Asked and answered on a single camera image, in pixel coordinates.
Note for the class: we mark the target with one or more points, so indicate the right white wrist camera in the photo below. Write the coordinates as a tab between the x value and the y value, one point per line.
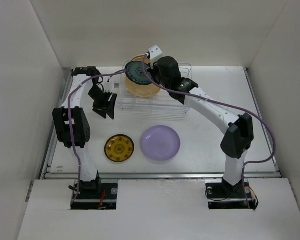
154	54

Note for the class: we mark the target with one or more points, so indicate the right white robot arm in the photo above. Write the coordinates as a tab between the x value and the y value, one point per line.
237	130

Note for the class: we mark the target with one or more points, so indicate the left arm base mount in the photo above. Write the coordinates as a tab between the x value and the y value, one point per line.
95	197

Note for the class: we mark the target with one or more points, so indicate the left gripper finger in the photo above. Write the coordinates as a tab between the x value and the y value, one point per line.
111	106
100	112

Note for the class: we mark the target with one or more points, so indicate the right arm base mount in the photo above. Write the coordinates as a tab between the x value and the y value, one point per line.
222	197

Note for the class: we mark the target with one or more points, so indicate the white wire dish rack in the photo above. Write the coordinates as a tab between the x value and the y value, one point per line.
158	107

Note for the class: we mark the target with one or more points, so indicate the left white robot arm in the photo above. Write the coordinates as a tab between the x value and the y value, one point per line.
72	126

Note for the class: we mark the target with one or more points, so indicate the teal patterned small plate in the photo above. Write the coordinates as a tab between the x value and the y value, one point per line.
134	72

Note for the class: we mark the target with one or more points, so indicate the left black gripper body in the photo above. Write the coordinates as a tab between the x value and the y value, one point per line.
100	98

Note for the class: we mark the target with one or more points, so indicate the amber patterned small plate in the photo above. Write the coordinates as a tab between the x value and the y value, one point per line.
119	148

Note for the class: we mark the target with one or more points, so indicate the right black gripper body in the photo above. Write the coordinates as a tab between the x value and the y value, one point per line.
155	73

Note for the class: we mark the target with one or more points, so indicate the yellow plastic plate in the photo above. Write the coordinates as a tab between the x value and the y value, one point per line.
140	58
143	91

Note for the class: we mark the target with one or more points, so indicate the purple plastic plate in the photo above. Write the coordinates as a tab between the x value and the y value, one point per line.
160	143

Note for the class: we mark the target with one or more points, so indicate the aluminium table frame rail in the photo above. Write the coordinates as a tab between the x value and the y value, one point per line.
200	155

